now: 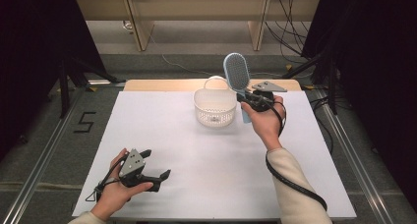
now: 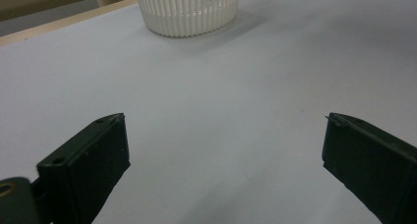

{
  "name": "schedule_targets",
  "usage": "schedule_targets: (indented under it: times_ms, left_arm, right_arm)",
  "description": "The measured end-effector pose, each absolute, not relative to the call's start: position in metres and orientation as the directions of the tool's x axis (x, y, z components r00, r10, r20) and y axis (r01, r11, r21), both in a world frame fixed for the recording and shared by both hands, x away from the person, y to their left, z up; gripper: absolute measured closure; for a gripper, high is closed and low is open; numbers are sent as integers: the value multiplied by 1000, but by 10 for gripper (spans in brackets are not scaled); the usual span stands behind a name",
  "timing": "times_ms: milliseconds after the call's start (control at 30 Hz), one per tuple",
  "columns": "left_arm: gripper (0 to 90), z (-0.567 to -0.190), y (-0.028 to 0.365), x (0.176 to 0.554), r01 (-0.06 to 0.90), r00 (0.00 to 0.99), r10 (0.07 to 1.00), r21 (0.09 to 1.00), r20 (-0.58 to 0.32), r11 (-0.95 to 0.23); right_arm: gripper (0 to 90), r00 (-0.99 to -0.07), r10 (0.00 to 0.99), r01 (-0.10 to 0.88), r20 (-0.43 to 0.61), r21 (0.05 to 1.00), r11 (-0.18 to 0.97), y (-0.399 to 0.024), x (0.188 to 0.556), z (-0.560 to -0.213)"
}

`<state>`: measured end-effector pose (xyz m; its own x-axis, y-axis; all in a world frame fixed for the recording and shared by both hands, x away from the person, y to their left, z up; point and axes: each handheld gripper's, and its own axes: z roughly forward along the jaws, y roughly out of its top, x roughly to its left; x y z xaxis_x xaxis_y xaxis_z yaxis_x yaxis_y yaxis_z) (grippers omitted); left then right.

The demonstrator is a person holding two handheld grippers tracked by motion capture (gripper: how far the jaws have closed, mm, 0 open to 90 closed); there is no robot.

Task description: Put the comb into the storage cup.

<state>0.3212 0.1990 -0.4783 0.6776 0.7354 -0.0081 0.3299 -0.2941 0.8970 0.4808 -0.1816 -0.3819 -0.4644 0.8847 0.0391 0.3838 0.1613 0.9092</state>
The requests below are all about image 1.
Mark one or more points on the white table cover sheet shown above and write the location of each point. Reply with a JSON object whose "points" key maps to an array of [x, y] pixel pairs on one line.
{"points": [[196, 184]]}

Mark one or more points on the beige wooden desk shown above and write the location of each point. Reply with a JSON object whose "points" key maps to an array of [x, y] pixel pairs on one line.
{"points": [[196, 8]]}

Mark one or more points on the white plastic basket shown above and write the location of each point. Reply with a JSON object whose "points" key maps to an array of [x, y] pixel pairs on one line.
{"points": [[214, 114]]}

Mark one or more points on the aluminium floor rail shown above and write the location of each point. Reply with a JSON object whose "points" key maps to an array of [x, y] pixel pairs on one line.
{"points": [[36, 175], [357, 171]]}

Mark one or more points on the person's left hand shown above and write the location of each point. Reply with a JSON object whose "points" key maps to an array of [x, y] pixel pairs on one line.
{"points": [[114, 195]]}

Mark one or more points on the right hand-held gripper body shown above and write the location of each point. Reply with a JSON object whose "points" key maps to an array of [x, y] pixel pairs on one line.
{"points": [[264, 101]]}

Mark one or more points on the yellow tape piece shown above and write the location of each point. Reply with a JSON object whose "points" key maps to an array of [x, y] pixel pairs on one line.
{"points": [[288, 67]]}

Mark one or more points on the dark curtain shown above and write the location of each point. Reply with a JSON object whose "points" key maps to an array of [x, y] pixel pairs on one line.
{"points": [[29, 53], [383, 70]]}

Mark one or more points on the person's right hand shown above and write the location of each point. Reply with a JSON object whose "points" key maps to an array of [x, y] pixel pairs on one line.
{"points": [[267, 122]]}

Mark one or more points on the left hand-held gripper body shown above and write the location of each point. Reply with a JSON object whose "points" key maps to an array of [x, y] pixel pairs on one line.
{"points": [[131, 165]]}

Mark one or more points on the black metal stand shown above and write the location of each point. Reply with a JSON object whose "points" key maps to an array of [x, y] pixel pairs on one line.
{"points": [[64, 86], [332, 86]]}

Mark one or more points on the light blue hairbrush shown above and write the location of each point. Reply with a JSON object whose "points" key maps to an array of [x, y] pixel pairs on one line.
{"points": [[236, 70]]}

